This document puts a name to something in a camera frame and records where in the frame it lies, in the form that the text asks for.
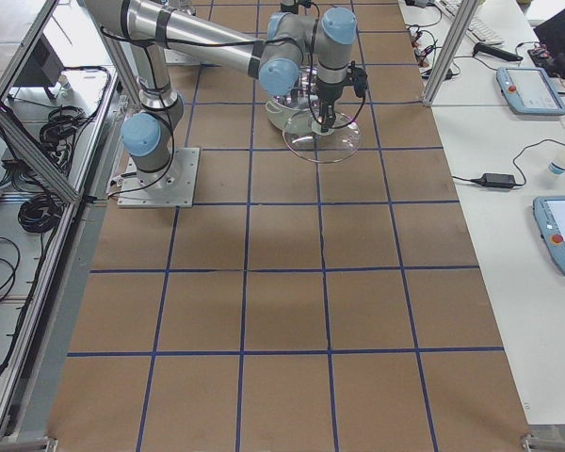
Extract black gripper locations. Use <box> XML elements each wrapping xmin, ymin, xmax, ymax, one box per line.
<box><xmin>315</xmin><ymin>79</ymin><xmax>347</xmax><ymax>132</ymax></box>

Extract glass pot lid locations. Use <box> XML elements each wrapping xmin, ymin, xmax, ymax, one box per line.
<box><xmin>282</xmin><ymin>109</ymin><xmax>362</xmax><ymax>164</ymax></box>

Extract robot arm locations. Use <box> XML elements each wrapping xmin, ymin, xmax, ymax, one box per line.
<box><xmin>279</xmin><ymin>0</ymin><xmax>312</xmax><ymax>14</ymax></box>
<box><xmin>86</xmin><ymin>1</ymin><xmax>366</xmax><ymax>164</ymax></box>

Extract black handheld tool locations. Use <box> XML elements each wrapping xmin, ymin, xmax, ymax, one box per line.
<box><xmin>472</xmin><ymin>42</ymin><xmax>524</xmax><ymax>62</ymax></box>

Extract white keyboard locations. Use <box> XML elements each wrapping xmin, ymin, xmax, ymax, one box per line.
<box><xmin>436</xmin><ymin>0</ymin><xmax>505</xmax><ymax>45</ymax></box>

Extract black power adapter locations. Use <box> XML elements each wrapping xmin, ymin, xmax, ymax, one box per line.
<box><xmin>470</xmin><ymin>173</ymin><xmax>518</xmax><ymax>189</ymax></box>

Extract far blue teach pendant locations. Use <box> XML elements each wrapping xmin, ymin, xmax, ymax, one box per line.
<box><xmin>495</xmin><ymin>67</ymin><xmax>565</xmax><ymax>116</ymax></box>

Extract blue teach pendant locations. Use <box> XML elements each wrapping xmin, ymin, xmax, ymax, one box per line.
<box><xmin>532</xmin><ymin>196</ymin><xmax>565</xmax><ymax>275</ymax></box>
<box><xmin>495</xmin><ymin>67</ymin><xmax>565</xmax><ymax>116</ymax></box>

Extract near blue teach pendant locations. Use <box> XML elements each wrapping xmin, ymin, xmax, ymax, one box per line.
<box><xmin>532</xmin><ymin>196</ymin><xmax>565</xmax><ymax>275</ymax></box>

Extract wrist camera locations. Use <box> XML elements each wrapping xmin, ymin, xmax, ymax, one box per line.
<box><xmin>348</xmin><ymin>61</ymin><xmax>368</xmax><ymax>99</ymax></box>

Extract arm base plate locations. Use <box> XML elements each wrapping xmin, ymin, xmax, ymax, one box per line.
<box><xmin>117</xmin><ymin>147</ymin><xmax>201</xmax><ymax>208</ymax></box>

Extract aluminium frame post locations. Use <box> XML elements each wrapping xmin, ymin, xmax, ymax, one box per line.
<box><xmin>422</xmin><ymin>0</ymin><xmax>478</xmax><ymax>106</ymax></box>

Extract black cable bundle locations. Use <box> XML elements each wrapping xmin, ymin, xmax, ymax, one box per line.
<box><xmin>38</xmin><ymin>105</ymin><xmax>98</xmax><ymax>154</ymax></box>

